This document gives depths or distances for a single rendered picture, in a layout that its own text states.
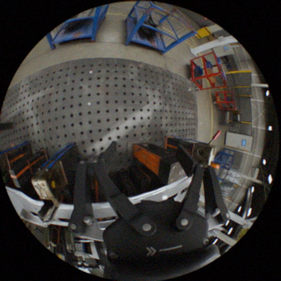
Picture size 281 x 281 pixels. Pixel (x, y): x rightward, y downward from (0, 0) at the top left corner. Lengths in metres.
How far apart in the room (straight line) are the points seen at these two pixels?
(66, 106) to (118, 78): 0.33
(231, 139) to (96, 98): 6.49
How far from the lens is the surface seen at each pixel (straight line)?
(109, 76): 0.57
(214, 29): 6.97
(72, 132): 0.52
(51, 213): 0.26
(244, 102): 7.37
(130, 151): 0.55
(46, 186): 0.24
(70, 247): 0.52
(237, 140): 6.45
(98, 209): 0.32
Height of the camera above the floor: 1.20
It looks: 63 degrees down
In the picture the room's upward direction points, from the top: 113 degrees clockwise
